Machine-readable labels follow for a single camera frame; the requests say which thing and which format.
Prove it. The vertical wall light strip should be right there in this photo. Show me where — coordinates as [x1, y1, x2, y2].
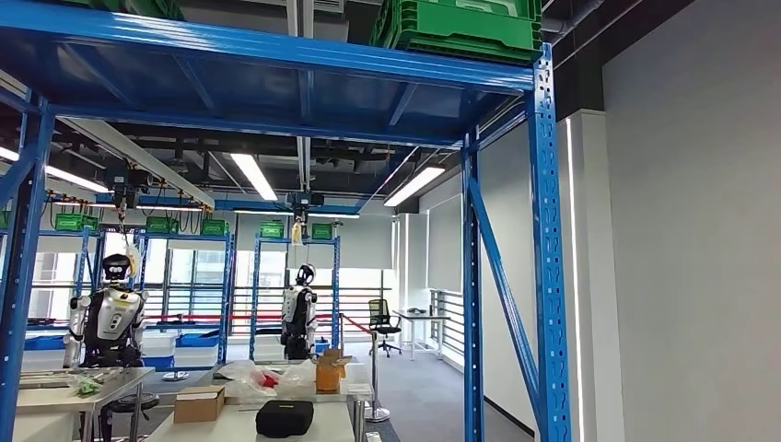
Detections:
[565, 117, 587, 442]

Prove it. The chrome stanchion post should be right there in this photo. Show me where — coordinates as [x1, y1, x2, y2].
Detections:
[363, 331, 392, 424]

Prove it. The silver black humanoid robot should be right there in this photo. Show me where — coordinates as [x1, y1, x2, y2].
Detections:
[279, 262, 319, 362]
[63, 252, 149, 369]

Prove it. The white overhead crane rail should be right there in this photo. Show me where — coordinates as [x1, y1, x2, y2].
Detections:
[57, 116, 216, 211]
[286, 0, 316, 194]

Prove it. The black mesh office chair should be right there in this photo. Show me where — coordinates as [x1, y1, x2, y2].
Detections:
[367, 297, 404, 359]

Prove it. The brown cardboard box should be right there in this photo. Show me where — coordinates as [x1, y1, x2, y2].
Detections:
[173, 384, 227, 425]

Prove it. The white plastic bin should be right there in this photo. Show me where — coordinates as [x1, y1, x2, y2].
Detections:
[140, 330, 179, 359]
[174, 345, 219, 367]

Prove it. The steel workbench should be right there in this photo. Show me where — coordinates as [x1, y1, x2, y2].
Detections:
[15, 366, 157, 442]

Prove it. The black round stool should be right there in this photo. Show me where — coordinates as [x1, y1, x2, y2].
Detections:
[99, 391, 162, 442]

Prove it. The black zippered carrying case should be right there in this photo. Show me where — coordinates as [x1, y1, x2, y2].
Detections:
[254, 399, 315, 439]

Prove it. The black overhead hoist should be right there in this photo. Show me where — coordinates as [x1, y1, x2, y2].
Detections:
[286, 190, 326, 221]
[102, 168, 155, 210]

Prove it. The orange cardboard box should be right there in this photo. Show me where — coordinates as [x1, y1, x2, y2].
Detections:
[314, 348, 354, 395]

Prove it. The grey metal railing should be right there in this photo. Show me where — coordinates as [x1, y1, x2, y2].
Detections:
[429, 288, 466, 359]

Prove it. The clear plastic bags pile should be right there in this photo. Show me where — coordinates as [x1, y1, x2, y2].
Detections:
[216, 359, 319, 404]

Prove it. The green plastic bag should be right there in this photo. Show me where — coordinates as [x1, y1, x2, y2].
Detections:
[74, 374, 104, 399]

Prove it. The blue steel shelving rack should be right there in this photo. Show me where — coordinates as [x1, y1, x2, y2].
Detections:
[249, 234, 343, 362]
[134, 230, 237, 367]
[0, 0, 574, 442]
[33, 227, 104, 333]

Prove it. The white table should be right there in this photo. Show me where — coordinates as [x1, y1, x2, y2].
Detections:
[146, 401, 357, 442]

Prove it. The white standing desk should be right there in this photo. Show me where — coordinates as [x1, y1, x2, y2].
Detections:
[392, 308, 452, 362]

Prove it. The steel table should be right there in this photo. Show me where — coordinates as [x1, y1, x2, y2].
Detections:
[203, 362, 375, 442]

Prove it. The pale hanging tag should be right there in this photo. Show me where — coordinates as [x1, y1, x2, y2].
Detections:
[124, 243, 144, 279]

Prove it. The blue plastic bin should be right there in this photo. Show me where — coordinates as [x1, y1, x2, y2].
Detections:
[175, 331, 220, 350]
[23, 334, 67, 353]

